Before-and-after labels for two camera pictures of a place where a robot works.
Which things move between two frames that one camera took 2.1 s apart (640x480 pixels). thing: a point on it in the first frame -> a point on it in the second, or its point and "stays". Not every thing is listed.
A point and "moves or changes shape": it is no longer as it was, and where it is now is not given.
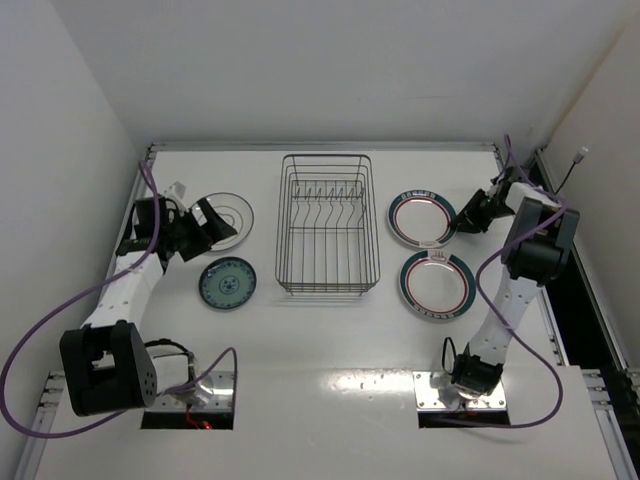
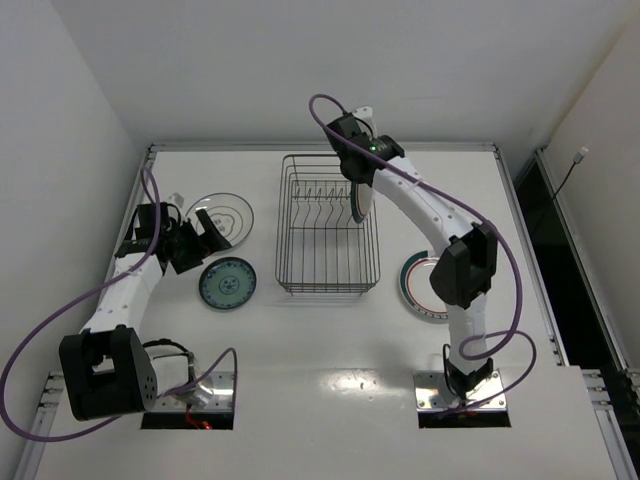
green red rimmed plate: (437, 284) stays
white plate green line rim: (239, 215) stays
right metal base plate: (428, 398) stays
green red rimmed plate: (422, 219) moves or changes shape
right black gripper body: (480, 209) -> (357, 172)
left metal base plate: (214, 394) stays
